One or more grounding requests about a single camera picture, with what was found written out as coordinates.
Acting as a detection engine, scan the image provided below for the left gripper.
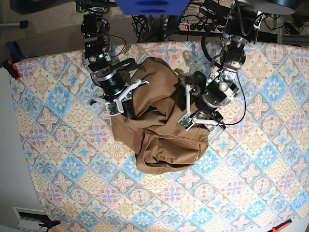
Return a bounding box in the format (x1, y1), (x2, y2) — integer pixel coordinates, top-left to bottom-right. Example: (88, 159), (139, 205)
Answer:
(181, 70), (239, 130)

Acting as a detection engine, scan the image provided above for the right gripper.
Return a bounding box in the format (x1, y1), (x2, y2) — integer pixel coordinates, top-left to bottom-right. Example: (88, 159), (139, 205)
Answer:
(89, 58), (137, 118)

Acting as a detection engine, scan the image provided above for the brown t-shirt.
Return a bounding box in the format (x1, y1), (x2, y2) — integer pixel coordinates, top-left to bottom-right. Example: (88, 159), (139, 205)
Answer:
(111, 58), (209, 174)

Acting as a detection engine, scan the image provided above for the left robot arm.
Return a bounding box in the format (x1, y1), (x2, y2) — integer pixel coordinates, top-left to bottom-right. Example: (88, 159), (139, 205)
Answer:
(179, 0), (263, 131)

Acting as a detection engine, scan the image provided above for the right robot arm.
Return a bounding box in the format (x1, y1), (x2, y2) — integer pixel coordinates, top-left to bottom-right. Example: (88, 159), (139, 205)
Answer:
(76, 0), (141, 118)

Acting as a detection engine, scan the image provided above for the white power strip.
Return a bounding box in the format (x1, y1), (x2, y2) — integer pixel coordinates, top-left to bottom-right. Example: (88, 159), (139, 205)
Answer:
(178, 23), (224, 34)

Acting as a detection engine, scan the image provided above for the patterned tablecloth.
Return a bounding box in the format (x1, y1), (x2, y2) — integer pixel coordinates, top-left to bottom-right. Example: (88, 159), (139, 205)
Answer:
(10, 43), (309, 232)

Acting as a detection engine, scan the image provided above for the red black clamp left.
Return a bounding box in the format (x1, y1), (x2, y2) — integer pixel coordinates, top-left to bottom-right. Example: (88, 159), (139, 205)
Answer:
(3, 59), (21, 80)

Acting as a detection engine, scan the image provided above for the blue clamp upper left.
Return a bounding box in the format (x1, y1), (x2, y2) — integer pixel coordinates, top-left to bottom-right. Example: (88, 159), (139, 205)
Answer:
(6, 41), (26, 62)

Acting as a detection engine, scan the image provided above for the blue black clamp bottom left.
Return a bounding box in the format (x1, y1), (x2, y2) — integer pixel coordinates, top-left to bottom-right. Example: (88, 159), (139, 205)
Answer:
(38, 220), (60, 229)

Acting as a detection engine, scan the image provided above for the white floor vent box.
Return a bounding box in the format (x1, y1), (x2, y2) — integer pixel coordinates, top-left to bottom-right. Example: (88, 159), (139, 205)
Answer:
(13, 206), (48, 232)

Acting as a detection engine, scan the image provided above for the orange clamp bottom right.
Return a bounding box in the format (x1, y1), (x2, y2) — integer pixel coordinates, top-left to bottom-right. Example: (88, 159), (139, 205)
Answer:
(270, 219), (292, 232)

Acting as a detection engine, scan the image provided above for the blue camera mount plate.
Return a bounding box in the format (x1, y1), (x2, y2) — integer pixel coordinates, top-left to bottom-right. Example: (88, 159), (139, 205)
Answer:
(115, 0), (189, 16)

